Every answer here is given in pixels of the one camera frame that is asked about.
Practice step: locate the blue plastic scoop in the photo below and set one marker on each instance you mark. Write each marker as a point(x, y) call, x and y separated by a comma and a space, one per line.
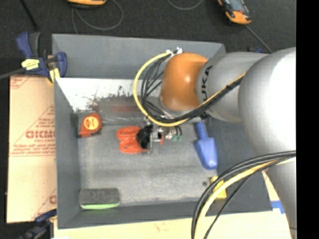
point(206, 148)

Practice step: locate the grey and green sponge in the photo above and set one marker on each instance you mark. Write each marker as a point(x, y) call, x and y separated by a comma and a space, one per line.
point(99, 197)

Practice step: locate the black cylinder on white bracket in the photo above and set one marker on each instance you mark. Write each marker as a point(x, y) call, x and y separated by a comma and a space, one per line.
point(143, 137)

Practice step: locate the yellow block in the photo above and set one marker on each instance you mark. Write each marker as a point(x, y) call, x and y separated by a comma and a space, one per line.
point(222, 194)

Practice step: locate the grey metal bin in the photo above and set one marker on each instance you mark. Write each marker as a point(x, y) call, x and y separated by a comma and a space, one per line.
point(149, 173)

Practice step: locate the orange tape measure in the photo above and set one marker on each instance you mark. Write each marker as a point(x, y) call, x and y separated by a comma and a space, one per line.
point(91, 124)

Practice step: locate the brown cardboard board red print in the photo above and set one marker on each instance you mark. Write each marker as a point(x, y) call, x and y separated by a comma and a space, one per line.
point(30, 173)

